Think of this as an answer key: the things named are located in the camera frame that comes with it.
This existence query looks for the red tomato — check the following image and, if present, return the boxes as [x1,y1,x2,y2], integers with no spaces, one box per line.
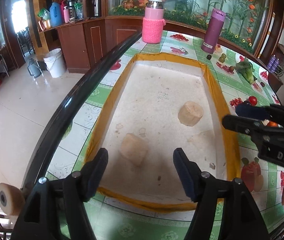
[248,96,258,106]

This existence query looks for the large angular beige block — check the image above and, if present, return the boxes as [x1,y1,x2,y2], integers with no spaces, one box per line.
[119,133,149,166]

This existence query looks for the large round beige block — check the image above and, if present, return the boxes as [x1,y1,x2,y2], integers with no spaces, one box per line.
[178,101,204,127]

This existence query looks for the dark plum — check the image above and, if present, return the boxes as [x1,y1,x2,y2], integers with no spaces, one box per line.
[242,100,251,105]

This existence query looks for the bright orange mandarin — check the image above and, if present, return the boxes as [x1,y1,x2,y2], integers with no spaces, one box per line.
[267,121,279,127]

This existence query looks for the green leafy cabbage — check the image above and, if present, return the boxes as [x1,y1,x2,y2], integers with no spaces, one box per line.
[235,57,256,85]

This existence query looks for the purple spray cans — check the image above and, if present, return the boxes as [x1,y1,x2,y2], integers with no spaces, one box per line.
[267,55,279,73]

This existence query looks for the green grape middle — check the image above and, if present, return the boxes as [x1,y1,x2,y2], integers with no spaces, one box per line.
[218,57,225,63]

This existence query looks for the yellow-rimmed white tray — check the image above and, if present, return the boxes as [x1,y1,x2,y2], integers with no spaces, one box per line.
[85,53,240,213]

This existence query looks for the wooden roller wheel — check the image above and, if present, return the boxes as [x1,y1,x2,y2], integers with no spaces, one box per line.
[0,183,25,216]

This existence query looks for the purple thermos bottle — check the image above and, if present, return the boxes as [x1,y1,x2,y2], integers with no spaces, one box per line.
[201,8,226,54]

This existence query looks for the white plastic bucket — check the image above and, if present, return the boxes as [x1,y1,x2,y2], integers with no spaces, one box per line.
[43,48,67,78]

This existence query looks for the grey metal kettle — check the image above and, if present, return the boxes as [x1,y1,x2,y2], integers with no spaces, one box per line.
[27,58,42,79]

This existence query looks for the pink knit-sleeved jar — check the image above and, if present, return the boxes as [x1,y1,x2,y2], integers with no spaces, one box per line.
[142,0,166,44]

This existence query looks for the blue plastic jug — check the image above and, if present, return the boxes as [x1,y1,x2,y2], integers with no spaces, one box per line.
[50,2,63,27]

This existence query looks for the pink water bottle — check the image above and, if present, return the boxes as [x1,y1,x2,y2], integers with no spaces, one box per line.
[63,6,70,23]

